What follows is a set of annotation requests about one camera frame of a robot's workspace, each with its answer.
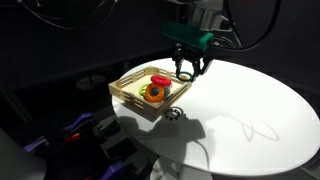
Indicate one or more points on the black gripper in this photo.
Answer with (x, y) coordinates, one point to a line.
(190, 53)

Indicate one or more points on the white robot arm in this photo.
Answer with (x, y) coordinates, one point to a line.
(203, 13)

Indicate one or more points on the dark round disc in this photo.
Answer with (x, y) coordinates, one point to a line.
(90, 82)

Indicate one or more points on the grey rounded object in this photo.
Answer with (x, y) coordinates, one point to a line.
(16, 160)

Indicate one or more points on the orange clamp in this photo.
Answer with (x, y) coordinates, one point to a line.
(71, 136)

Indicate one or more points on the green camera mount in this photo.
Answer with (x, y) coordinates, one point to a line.
(186, 33)

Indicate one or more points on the wooden slatted box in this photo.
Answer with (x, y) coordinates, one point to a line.
(143, 105)

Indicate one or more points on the purple clamp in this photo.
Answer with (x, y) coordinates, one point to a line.
(81, 119)
(35, 143)
(113, 166)

